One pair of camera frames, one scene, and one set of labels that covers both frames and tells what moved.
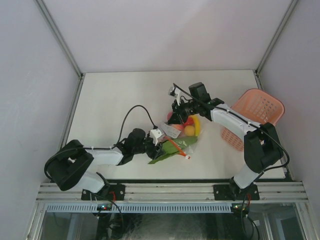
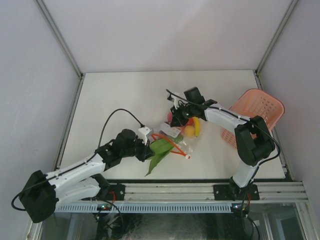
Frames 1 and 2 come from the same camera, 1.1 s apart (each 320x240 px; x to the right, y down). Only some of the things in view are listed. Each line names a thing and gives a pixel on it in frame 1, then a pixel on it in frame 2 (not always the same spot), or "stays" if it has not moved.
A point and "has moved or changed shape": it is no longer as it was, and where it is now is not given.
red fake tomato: (169, 115) stays
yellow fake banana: (197, 124) stays
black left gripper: (153, 154) to (146, 151)
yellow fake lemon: (189, 130) stays
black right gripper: (177, 110) stays
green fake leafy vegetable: (170, 150) has moved or changed shape
